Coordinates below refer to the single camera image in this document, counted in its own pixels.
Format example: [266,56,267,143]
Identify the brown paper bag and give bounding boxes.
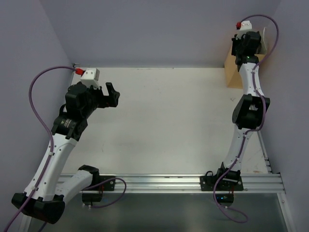
[224,27,268,88]

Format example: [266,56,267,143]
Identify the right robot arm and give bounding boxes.
[215,31,270,190]

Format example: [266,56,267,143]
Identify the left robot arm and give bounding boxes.
[12,82,120,224]

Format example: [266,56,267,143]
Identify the left black controller box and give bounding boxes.
[82,191,103,205]

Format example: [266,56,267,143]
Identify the black controller box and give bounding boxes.
[82,191,103,205]
[215,193,234,206]

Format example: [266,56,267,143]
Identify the right black controller box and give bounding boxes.
[215,193,234,206]

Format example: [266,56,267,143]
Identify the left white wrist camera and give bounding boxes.
[75,68,100,89]

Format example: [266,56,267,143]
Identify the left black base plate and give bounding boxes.
[96,175,115,191]

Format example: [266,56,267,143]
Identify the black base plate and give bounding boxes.
[199,168,244,191]
[96,175,115,191]

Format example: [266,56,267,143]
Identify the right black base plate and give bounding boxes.
[199,168,244,191]

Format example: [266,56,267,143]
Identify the aluminium mounting rail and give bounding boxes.
[56,172,285,194]

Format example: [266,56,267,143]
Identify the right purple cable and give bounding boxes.
[212,14,280,223]

